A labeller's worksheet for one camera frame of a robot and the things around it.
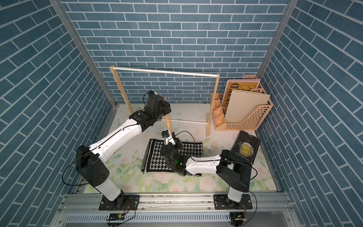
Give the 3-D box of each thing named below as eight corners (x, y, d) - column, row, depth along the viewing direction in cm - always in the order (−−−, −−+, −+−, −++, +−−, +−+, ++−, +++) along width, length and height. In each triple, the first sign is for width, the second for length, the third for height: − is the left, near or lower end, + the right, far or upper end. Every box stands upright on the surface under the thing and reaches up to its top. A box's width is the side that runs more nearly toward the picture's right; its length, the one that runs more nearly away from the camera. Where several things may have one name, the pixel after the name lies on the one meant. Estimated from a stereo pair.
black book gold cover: (230, 151, 96) (230, 149, 94) (239, 131, 106) (240, 129, 104) (252, 163, 90) (254, 162, 89) (260, 141, 101) (261, 139, 99)
